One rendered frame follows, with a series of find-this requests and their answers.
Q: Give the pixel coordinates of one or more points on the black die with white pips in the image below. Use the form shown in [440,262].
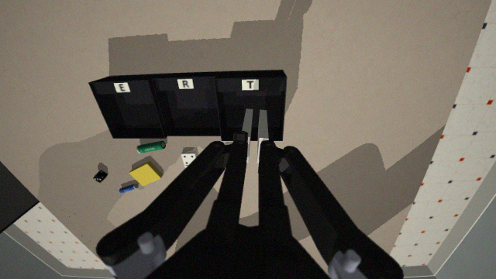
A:
[100,176]

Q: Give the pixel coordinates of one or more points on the yellow rectangular block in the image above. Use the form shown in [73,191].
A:
[146,173]

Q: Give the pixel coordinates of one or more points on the black three-compartment bin rack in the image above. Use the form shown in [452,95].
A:
[131,111]

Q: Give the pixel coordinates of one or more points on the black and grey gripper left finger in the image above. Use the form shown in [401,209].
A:
[139,246]

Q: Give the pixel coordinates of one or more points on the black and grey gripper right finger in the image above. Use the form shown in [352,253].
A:
[348,252]

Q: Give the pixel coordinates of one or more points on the blue battery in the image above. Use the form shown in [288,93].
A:
[128,188]

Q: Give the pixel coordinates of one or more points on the green aa battery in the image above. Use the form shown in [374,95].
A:
[151,147]

